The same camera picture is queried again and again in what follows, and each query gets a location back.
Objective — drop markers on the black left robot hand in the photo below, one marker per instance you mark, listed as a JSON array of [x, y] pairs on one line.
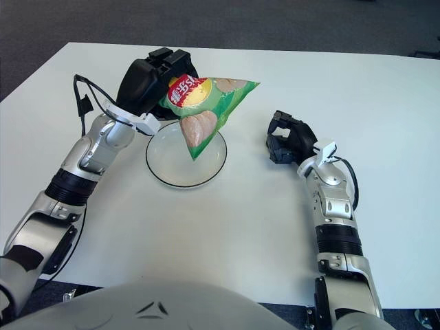
[[141, 86]]

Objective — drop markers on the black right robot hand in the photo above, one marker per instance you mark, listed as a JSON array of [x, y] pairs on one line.
[[302, 141]]

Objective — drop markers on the green potato chips bag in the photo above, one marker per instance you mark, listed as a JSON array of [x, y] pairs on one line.
[[206, 123]]

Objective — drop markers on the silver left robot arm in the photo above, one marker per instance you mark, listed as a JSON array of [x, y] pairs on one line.
[[93, 148]]

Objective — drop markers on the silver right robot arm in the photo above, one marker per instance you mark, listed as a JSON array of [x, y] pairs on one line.
[[333, 206]]

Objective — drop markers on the white plate with black rim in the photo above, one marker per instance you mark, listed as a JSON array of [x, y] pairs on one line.
[[172, 165]]

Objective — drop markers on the black floor stand leg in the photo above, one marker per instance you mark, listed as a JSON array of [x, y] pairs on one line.
[[428, 54]]

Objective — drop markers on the grey caster wheel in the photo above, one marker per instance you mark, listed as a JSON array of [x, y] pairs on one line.
[[423, 318]]

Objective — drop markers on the grey robot torso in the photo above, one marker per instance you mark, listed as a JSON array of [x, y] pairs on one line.
[[154, 309]]

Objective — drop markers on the black table frame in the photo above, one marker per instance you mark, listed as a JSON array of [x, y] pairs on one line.
[[310, 318]]

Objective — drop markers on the shiny metal bracket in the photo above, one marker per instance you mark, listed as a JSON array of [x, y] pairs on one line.
[[68, 295]]

